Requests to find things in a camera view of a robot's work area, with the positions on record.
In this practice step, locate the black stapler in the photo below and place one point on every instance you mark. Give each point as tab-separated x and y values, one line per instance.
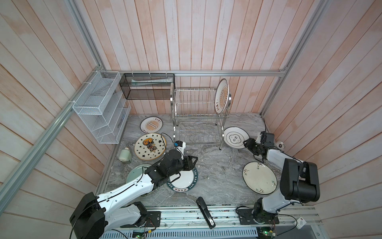
205	212

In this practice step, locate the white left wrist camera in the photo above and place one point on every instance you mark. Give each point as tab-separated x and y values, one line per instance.
180	146

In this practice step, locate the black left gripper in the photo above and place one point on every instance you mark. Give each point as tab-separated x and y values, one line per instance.
188	162

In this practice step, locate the white plate green lettered rim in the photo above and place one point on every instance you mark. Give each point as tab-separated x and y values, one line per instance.
183	181

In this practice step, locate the white plate orange sunburst design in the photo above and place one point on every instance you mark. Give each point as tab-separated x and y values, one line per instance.
221	96

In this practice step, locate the white wire mesh shelf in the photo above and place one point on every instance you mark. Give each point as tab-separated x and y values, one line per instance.
101	108

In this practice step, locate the silver drink can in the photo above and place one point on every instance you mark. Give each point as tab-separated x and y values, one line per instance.
280	145

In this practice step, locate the black mesh basket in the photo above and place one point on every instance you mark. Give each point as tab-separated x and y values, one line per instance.
147	86

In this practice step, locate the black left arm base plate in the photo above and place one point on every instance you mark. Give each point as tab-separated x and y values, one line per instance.
147	218

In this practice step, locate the cream plate floral rim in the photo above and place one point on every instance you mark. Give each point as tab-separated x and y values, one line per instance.
259	178

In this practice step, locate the pale green ceramic bottle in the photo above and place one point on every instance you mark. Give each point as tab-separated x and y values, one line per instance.
125	155

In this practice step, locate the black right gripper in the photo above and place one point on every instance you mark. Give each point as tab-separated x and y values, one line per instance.
249	143

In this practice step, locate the cream plate stars cartoon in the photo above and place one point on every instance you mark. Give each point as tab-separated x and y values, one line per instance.
150	146

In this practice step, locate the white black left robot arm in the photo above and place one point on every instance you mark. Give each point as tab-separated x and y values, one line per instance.
96	214

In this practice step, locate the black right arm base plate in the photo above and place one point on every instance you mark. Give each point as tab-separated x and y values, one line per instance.
250	216

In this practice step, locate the small orange sunburst plate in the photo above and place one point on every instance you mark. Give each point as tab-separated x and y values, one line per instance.
151	125

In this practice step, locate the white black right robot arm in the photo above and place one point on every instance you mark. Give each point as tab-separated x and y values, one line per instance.
282	180

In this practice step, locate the white plate green clover design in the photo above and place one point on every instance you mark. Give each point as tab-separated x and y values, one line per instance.
234	137

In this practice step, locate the light green flower plate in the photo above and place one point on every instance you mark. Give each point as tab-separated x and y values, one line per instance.
135	173

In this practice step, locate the stainless steel dish rack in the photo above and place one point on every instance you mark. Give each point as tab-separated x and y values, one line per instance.
195	121

